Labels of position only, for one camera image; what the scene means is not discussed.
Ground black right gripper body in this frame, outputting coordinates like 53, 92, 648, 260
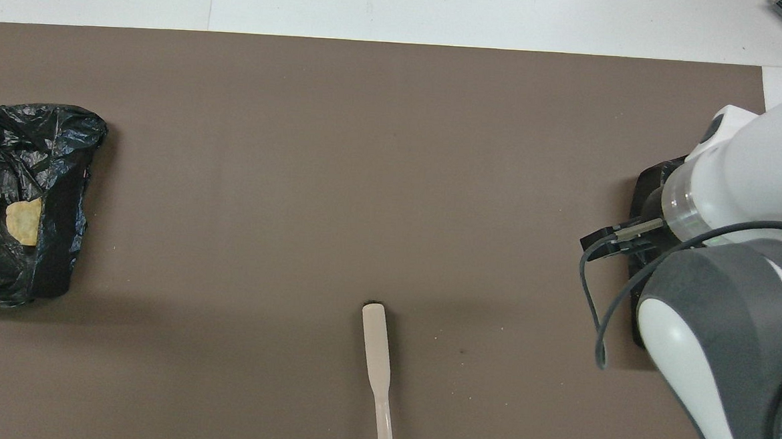
620, 185, 684, 270

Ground beige hand brush black bristles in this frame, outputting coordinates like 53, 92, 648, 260
355, 302, 404, 439

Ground pale bread chunk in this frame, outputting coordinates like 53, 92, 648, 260
4, 196, 43, 247

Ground black bag lined bin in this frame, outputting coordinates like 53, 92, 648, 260
0, 101, 110, 313
623, 152, 691, 350

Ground brown table mat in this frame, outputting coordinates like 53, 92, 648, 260
0, 22, 769, 439

